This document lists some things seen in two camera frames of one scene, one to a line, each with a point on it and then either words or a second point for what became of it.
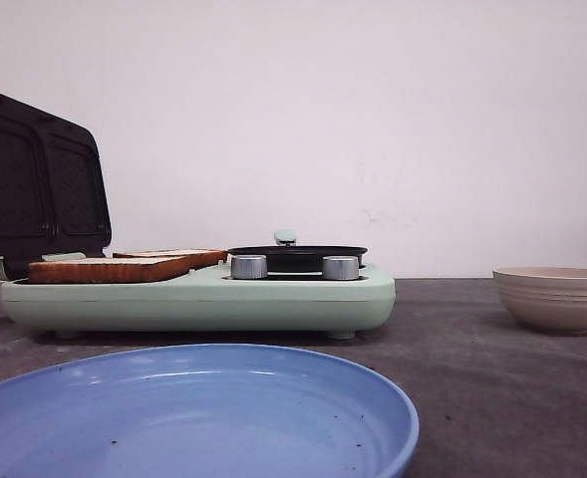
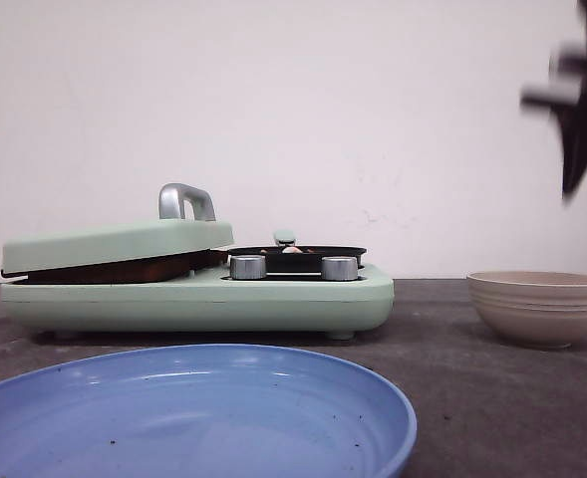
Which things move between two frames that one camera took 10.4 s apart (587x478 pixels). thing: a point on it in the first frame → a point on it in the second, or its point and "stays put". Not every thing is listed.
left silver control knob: x=249 y=267 stays put
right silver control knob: x=340 y=268 stays put
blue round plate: x=190 y=410 stays put
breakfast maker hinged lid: x=40 y=186 → x=186 y=224
